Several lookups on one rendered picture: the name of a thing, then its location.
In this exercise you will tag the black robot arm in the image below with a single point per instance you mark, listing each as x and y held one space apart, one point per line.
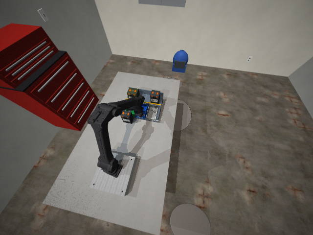
99 122

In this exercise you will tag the blue bin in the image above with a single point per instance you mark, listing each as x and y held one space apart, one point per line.
144 110

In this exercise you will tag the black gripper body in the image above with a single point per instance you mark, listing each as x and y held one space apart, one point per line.
140 112

